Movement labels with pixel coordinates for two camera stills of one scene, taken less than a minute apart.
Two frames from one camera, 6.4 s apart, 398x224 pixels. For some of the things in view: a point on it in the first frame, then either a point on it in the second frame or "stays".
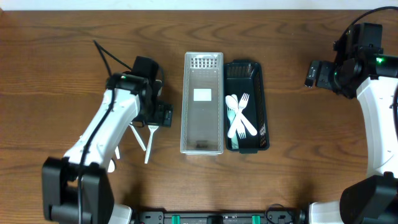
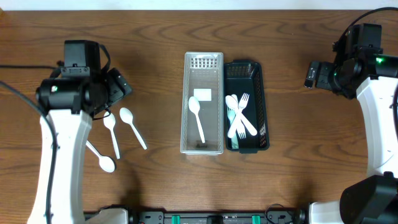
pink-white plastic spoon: x=232 y=102 stays
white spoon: x=152 y=129 → x=194 y=106
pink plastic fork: x=242 y=104 stays
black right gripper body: x=322 y=74 stays
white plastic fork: x=241 y=127 stays
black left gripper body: x=154 y=116 → x=121 y=86
